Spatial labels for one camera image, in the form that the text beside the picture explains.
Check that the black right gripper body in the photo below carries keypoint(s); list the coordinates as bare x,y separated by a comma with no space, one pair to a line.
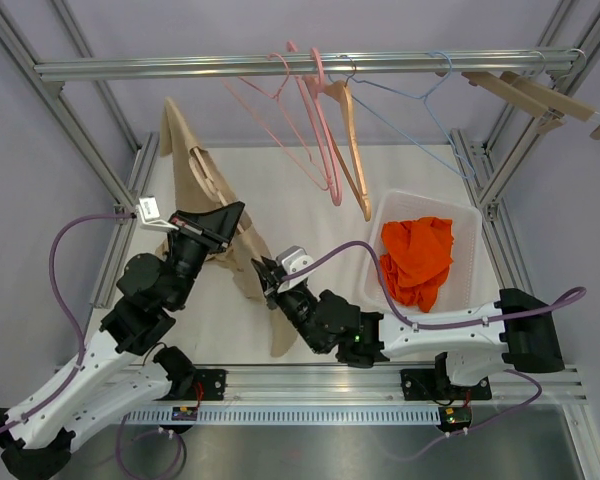
299,306

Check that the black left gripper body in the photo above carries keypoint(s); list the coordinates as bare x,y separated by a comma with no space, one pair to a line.
188,254

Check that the beige hanger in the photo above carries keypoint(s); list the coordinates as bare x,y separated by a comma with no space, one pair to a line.
209,179

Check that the orange t shirt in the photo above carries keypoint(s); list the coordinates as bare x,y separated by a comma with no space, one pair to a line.
417,260

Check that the thick pink plastic hanger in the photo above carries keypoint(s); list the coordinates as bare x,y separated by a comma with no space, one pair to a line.
310,86

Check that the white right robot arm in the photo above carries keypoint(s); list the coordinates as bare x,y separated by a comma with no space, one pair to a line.
515,332

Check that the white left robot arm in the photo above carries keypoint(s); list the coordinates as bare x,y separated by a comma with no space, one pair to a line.
122,366

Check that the wooden hanger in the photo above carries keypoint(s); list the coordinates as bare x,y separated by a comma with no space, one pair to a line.
355,177

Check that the white plastic basket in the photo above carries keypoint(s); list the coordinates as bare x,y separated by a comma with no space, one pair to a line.
458,292

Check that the wooden hangers at right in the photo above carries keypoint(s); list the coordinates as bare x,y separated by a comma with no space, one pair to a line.
539,101

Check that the aluminium hanging rod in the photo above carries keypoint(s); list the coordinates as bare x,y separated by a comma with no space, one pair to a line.
92,69

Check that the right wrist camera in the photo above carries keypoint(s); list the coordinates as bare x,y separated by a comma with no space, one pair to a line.
293,260

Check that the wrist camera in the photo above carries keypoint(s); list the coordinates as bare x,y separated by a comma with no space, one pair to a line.
293,260
147,212

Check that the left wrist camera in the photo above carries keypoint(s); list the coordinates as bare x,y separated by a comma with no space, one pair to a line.
147,212

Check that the aluminium front rail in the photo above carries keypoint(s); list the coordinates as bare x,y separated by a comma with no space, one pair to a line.
336,384

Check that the thin pink wire hanger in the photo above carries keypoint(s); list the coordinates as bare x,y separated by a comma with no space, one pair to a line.
319,173

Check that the white slotted cable duct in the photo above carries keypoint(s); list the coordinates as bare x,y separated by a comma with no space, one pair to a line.
285,415

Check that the blue wire hanger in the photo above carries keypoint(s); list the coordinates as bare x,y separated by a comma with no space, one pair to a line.
460,165

